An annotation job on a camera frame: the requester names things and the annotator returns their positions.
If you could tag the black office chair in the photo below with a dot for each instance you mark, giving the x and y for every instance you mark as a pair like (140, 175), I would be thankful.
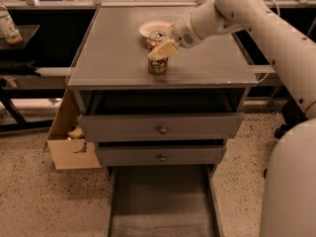
(292, 116)

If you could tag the clear bottle green label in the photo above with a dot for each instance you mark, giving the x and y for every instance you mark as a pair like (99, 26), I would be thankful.
(8, 27)

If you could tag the grey open bottom drawer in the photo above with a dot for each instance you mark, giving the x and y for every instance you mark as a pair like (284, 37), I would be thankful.
(163, 201)

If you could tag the yellow item in box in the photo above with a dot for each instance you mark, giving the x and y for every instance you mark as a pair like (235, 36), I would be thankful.
(76, 133)

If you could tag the grey top drawer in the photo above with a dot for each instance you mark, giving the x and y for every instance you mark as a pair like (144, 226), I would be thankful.
(160, 127)

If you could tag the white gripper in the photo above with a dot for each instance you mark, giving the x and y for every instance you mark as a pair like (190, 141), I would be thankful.
(183, 33)

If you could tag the grey middle drawer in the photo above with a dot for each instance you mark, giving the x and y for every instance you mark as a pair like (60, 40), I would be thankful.
(147, 153)

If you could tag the white paper bowl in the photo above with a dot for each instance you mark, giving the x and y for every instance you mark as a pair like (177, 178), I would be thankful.
(153, 26)

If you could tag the black side table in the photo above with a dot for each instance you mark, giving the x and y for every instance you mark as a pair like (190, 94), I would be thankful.
(10, 89)

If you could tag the orange soda can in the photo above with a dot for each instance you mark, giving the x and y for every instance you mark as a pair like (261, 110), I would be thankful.
(158, 67)

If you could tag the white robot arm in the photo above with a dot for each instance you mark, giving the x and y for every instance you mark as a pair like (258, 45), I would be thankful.
(289, 203)

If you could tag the black cloth on shelf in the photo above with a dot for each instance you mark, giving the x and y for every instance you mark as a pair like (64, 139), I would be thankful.
(9, 67)

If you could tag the cardboard box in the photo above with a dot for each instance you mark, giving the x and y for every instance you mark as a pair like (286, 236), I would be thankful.
(67, 153)

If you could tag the grey drawer cabinet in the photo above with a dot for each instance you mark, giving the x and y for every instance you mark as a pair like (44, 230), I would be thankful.
(115, 56)

